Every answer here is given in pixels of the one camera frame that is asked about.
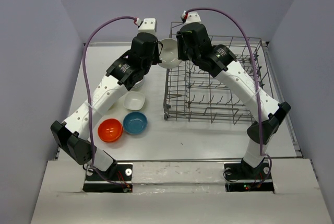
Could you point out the yellow striped bowl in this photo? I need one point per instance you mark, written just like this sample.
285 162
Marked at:
113 106

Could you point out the white round bowl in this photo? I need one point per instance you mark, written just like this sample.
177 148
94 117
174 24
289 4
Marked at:
169 54
138 84

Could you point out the blue bowl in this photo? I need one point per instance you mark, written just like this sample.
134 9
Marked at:
135 123

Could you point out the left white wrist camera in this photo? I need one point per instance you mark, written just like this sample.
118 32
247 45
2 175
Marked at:
148 25

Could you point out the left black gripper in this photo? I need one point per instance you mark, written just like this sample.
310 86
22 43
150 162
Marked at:
156 60

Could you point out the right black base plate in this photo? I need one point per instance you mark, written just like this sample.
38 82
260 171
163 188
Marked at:
238 180

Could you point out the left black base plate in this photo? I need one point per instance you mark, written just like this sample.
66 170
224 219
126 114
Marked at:
120 182

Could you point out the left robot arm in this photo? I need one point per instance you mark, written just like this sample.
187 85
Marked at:
73 134

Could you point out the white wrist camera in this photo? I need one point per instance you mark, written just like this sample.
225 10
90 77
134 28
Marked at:
190 17
148 25

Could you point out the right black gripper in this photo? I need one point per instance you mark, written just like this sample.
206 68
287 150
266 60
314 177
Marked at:
181 54

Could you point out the white square bowl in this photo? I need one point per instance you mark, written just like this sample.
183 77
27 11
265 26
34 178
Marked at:
134 101

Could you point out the orange bowl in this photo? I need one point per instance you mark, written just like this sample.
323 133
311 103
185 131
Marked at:
110 130

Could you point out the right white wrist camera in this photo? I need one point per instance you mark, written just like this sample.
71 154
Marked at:
190 17

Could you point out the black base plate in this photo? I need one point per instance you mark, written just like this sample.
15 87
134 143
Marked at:
120 182
238 180

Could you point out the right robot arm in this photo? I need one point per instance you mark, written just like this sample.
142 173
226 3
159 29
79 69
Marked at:
221 63

